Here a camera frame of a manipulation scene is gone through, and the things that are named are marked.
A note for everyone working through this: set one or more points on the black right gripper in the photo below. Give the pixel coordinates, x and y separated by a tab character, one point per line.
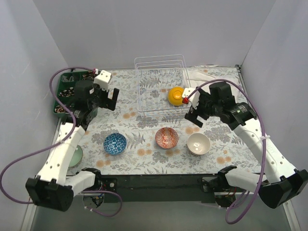
196	113

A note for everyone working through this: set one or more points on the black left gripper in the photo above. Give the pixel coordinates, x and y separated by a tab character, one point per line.
105	100

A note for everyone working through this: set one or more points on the yellow bowl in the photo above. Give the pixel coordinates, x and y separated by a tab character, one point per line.
175	96

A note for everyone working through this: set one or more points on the orange patterned bowl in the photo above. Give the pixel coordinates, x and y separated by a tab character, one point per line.
166	138

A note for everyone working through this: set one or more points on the blue triangle patterned bowl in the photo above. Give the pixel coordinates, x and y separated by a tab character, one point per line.
115	144

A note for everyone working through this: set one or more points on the white wire dish rack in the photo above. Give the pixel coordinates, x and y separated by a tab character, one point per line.
156	76

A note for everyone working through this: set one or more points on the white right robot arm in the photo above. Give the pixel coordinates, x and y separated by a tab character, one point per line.
278	180

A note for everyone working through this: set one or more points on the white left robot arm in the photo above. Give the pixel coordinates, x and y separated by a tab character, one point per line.
50	188

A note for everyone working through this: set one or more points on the white bowl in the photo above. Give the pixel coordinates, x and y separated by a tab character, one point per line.
198	144

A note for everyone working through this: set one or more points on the floral patterned table mat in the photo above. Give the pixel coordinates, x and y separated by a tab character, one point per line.
142	155

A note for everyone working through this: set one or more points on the green compartment organizer tray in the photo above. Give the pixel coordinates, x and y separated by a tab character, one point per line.
66	90

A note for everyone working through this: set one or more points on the light green flower bowl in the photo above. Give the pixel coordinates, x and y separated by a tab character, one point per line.
77	157

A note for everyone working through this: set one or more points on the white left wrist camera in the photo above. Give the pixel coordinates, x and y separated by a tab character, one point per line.
102	78

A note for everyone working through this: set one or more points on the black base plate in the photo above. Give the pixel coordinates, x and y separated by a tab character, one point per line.
164	187

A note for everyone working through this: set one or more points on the aluminium frame rail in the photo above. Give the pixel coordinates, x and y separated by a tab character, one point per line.
162	203

